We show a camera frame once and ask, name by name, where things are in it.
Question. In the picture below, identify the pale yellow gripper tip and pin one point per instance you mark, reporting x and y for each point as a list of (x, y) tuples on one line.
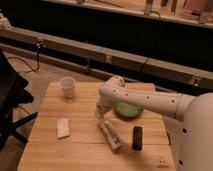
[(99, 114)]

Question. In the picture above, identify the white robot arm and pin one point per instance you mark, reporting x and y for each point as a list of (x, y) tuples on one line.
[(196, 113)]

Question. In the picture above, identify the green bowl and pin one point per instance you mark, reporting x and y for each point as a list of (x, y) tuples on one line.
[(126, 110)]

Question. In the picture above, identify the translucent plastic cup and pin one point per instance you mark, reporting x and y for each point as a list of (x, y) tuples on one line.
[(68, 86)]

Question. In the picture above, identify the black rectangular block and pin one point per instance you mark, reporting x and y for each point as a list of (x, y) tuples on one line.
[(137, 138)]

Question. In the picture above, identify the black chair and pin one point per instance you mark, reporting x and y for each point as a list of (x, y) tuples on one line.
[(12, 93)]

